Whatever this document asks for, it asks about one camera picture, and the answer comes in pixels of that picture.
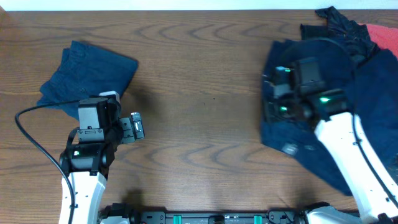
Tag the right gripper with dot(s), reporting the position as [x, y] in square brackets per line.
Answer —
[271, 107]

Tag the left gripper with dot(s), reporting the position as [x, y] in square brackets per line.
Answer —
[129, 134]

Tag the dark navy shorts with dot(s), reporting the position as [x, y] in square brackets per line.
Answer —
[374, 93]

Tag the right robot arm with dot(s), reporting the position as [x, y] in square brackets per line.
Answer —
[301, 93]

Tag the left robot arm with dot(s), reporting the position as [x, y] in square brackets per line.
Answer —
[86, 160]

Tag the folded blue shorts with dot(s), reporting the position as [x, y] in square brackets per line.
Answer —
[85, 71]

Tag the black printed t-shirt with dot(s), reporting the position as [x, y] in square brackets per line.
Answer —
[353, 36]

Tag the red garment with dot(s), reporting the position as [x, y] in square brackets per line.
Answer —
[384, 37]

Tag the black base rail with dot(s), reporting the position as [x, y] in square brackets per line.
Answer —
[217, 217]

